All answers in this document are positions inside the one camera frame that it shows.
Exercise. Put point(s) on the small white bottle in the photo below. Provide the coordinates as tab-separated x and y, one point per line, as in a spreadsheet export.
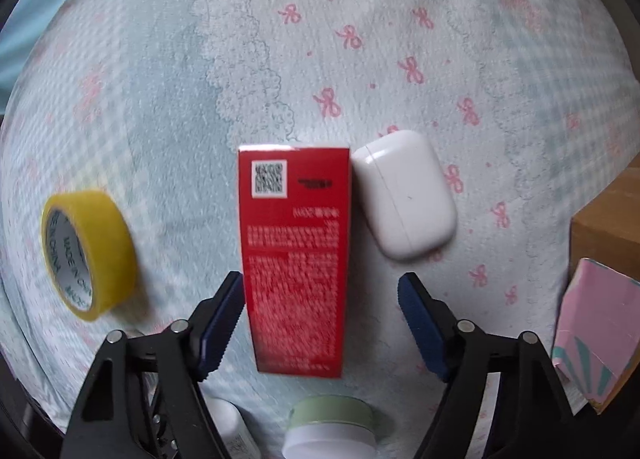
232	431

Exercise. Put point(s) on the white earbuds case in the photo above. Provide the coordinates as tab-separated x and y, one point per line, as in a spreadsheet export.
404	194

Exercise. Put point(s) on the red printed box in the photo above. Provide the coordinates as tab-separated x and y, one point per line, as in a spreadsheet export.
295	259

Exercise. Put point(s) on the green lidded white jar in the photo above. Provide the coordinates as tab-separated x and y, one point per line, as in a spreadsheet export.
332	431

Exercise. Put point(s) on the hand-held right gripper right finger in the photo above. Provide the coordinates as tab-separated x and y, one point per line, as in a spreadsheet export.
425	324

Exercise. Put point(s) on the bow print bed sheet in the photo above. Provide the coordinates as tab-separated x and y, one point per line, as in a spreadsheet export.
250	64

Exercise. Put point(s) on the yellow tape roll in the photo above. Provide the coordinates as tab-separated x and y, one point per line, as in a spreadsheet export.
85	259

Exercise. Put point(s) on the pink patterned box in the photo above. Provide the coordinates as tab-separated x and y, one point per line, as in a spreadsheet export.
595	339

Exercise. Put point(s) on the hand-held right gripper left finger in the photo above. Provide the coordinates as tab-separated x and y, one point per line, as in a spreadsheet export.
220	321

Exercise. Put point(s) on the brown cardboard box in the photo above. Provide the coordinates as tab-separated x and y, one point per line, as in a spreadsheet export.
607	234

